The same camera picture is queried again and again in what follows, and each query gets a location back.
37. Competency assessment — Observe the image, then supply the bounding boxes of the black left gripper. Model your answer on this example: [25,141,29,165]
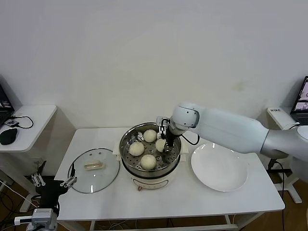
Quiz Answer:
[31,161,78,210]

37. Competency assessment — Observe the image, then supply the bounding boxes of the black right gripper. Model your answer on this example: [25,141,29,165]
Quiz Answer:
[157,125,178,153]

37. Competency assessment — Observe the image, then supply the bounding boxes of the white steamed baozi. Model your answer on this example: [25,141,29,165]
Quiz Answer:
[128,141,145,156]
[155,139,167,153]
[140,154,157,170]
[143,129,157,143]

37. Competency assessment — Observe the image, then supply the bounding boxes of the glass lid with cream handle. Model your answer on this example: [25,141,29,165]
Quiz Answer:
[68,148,121,194]

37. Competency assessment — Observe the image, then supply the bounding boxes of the stainless steel steamer basket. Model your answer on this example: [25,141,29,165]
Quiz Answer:
[113,122,190,172]

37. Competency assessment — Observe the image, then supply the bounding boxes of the white rounded side table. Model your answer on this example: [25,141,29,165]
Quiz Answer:
[0,104,58,214]

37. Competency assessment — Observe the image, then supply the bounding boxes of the white round plate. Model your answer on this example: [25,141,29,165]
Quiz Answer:
[191,143,248,193]

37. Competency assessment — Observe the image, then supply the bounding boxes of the black computer mouse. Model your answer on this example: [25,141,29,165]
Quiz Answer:
[0,128,19,145]

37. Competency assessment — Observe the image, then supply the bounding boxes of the laptop screen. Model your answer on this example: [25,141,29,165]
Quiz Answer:
[0,74,15,129]

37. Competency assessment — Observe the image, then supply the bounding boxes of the black laptop with pink screen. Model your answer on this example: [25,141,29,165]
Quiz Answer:
[290,76,308,126]

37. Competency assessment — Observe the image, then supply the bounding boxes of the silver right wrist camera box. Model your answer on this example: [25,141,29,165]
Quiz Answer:
[156,116,170,127]

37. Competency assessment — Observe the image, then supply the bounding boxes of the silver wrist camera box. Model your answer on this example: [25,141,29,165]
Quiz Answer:
[32,208,54,221]
[156,116,170,127]

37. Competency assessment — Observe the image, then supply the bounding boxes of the white wall socket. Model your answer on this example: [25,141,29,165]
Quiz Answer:
[32,157,46,169]

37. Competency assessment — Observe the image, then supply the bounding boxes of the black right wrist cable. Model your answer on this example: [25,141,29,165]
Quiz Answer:
[180,134,200,146]

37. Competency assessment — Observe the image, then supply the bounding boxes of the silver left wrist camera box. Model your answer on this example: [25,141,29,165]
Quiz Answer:
[32,208,54,221]

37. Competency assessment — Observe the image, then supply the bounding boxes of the thin black desk cable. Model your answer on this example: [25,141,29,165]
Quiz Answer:
[9,115,34,129]

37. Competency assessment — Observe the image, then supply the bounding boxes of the black cable with adapter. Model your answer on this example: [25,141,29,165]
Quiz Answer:
[268,157,291,205]

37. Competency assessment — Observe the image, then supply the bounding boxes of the white laptop cable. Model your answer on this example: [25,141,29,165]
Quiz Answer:
[282,122,301,131]

